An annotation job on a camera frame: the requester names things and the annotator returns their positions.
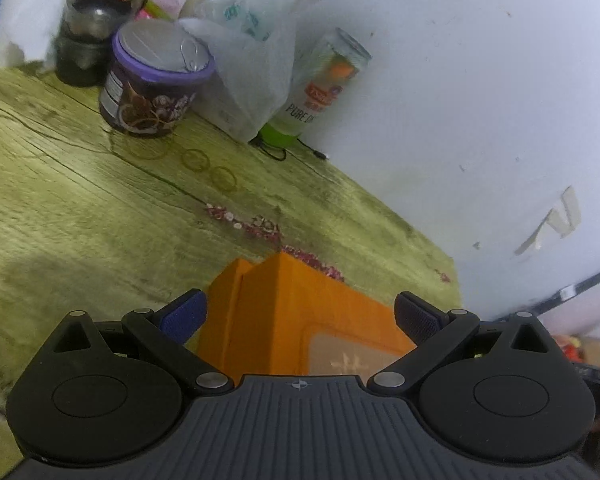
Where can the beige peeling wall tape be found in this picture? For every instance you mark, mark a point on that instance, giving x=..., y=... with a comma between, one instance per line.
x=565, y=215

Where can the green and silver beer can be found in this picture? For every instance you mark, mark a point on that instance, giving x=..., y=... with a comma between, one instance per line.
x=320, y=90

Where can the white plastic bag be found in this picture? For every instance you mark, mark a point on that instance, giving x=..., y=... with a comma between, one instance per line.
x=250, y=75

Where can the orange box lid with picture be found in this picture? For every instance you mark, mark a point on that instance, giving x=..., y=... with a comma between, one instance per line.
x=290, y=320

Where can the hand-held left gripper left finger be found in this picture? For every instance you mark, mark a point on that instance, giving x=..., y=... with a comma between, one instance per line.
x=185, y=315

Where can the dark jar with red lid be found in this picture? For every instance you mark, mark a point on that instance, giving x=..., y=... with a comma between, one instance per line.
x=85, y=55

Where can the white paper towel roll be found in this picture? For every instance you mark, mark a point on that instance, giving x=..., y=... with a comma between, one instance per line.
x=30, y=10

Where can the long black flat box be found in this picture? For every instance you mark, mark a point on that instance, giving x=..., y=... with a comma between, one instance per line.
x=585, y=285

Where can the brown jar with purple lid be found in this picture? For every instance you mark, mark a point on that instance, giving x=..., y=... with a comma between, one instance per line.
x=150, y=100

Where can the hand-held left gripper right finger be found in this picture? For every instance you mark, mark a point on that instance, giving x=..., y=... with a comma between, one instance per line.
x=417, y=317

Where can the small yellow rubber band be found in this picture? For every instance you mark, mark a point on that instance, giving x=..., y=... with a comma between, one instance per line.
x=211, y=178
x=183, y=159

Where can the red plastic bag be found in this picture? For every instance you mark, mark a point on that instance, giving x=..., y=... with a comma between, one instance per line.
x=567, y=346

